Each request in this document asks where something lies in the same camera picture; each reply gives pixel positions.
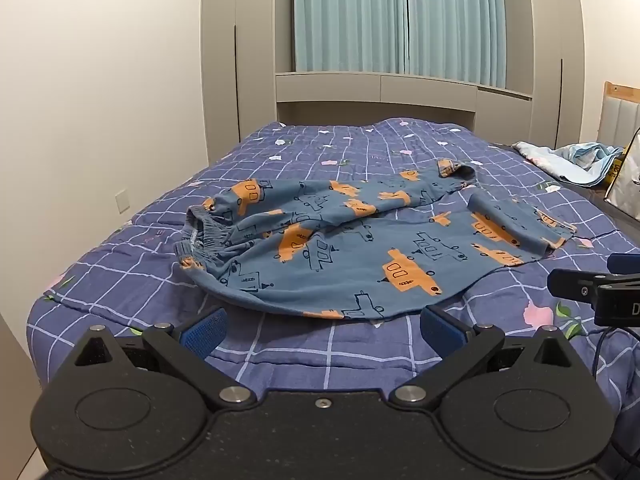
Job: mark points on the light blue patterned blanket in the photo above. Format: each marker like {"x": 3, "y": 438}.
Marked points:
{"x": 575, "y": 160}

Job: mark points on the dark grey bed sheet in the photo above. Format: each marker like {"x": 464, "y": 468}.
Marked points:
{"x": 600, "y": 215}

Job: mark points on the tall beige wardrobe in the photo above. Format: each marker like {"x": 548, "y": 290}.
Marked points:
{"x": 545, "y": 60}
{"x": 220, "y": 60}

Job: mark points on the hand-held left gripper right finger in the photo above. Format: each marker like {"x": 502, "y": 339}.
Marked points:
{"x": 440, "y": 331}

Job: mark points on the white bag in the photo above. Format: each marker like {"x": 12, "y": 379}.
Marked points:
{"x": 625, "y": 185}

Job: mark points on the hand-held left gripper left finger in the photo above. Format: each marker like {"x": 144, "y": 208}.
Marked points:
{"x": 206, "y": 332}

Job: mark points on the beige window shelf unit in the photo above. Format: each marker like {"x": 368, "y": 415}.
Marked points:
{"x": 425, "y": 92}

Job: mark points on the light teal curtain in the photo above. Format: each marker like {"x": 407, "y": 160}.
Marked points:
{"x": 350, "y": 10}

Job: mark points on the purple checked bed quilt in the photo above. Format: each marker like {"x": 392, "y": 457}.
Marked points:
{"x": 350, "y": 145}

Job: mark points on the padded headboard with wooden frame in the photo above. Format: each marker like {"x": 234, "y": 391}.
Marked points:
{"x": 622, "y": 120}

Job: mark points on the blue pants with orange vehicles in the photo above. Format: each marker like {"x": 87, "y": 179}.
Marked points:
{"x": 350, "y": 260}

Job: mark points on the white wall socket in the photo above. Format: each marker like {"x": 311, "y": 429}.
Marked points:
{"x": 122, "y": 201}

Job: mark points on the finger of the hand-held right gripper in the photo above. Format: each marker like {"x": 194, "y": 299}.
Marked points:
{"x": 570, "y": 284}
{"x": 622, "y": 262}

